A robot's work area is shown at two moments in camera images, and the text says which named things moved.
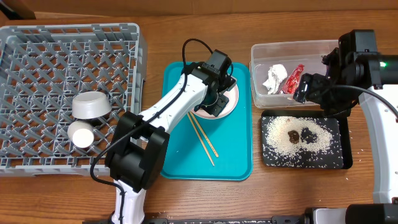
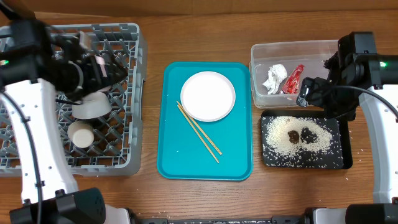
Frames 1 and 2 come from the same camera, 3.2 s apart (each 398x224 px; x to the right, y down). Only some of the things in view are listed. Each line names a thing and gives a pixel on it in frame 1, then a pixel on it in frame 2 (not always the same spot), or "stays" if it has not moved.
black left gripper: (217, 108) -> (97, 81)
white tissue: (277, 73) stays
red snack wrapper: (290, 85) stays
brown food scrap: (293, 137) stays
